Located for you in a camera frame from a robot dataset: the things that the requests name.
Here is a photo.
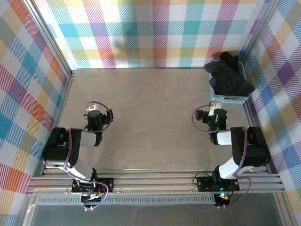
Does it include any light blue plastic basket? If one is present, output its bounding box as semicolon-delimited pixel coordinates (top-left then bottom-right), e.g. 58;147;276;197
208;60;253;105

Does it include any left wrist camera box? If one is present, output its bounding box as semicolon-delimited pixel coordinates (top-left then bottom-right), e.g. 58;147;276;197
104;109;115;123

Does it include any aluminium table side rail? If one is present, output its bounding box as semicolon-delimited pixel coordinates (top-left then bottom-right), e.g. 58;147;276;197
242;100;271;174
40;70;76;177

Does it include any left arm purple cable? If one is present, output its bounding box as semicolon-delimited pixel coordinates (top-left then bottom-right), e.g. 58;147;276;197
63;101;114;211

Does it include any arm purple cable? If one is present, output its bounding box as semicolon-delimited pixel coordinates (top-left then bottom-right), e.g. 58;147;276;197
63;101;114;211
191;104;252;209

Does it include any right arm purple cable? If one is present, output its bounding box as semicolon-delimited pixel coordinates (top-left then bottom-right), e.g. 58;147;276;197
191;104;252;209

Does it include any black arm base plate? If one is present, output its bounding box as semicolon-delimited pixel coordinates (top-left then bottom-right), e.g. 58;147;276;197
71;177;115;193
196;176;240;192

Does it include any aluminium frame post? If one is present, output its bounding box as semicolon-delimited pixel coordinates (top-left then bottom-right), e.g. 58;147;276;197
23;0;77;78
239;0;283;65

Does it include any aluminium mounting rail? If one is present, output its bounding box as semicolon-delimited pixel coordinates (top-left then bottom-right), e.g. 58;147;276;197
26;168;286;196

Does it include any grey slotted cable duct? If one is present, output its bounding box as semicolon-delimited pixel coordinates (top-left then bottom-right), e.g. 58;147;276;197
37;197;216;205

